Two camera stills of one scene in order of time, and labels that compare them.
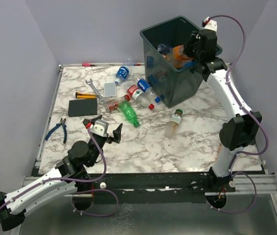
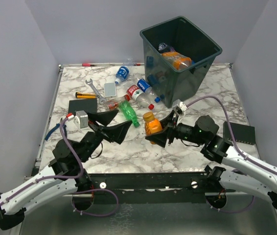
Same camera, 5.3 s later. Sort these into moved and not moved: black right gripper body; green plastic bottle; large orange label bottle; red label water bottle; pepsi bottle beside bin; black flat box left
Moved: large orange label bottle; black right gripper body
Not moved: black flat box left; pepsi bottle beside bin; green plastic bottle; red label water bottle
